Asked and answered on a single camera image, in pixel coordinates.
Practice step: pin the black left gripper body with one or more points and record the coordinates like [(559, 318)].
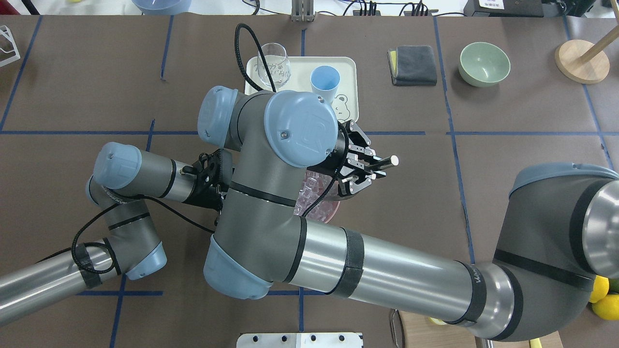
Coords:
[(223, 192)]

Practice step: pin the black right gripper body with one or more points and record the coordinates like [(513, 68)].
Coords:
[(340, 153)]

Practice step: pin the steel ice scoop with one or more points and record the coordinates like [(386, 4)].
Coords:
[(383, 164)]

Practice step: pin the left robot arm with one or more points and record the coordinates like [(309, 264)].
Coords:
[(124, 179)]

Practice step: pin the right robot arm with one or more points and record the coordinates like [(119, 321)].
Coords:
[(560, 230)]

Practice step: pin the clear ice cubes pile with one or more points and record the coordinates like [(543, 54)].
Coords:
[(314, 191)]

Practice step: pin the light blue cup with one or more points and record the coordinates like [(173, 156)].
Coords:
[(324, 82)]

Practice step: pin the pink bowl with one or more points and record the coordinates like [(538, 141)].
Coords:
[(324, 208)]

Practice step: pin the cream bear tray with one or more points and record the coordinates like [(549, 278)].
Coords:
[(345, 102)]

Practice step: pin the grey folded cloth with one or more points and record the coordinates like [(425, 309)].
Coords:
[(412, 65)]

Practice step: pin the clear wine glass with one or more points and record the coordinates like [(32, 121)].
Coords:
[(277, 72)]

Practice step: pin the green bowl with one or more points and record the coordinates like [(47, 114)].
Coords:
[(483, 64)]

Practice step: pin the wooden cutting board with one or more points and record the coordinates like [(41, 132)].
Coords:
[(411, 330)]

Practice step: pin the blue bowl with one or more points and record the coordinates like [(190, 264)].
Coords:
[(162, 7)]

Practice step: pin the wooden round stand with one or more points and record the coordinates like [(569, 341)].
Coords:
[(585, 62)]

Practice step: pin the yellow plastic knife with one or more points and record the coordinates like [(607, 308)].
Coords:
[(535, 343)]

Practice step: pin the yellow lemon upper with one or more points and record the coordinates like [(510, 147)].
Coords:
[(600, 289)]

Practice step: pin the yellow lemon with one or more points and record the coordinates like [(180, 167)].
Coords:
[(600, 289), (607, 308)]

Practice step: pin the yellow lemon lower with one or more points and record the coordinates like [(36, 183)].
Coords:
[(607, 308)]

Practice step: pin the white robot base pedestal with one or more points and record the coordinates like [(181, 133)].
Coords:
[(301, 340)]

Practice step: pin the white wire cup rack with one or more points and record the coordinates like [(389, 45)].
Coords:
[(9, 52)]

